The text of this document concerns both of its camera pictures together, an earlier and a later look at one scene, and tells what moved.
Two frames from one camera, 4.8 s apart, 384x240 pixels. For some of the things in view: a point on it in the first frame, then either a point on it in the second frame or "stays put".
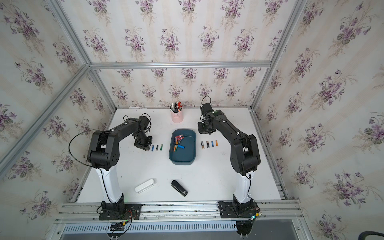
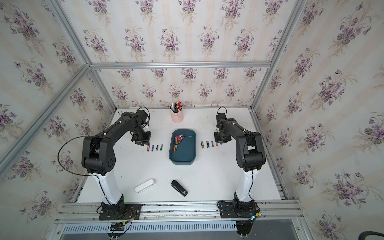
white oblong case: [145, 186] stays put
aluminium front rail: [271, 211] stays put
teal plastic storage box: [182, 149] stays put
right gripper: [200, 130] → [218, 140]
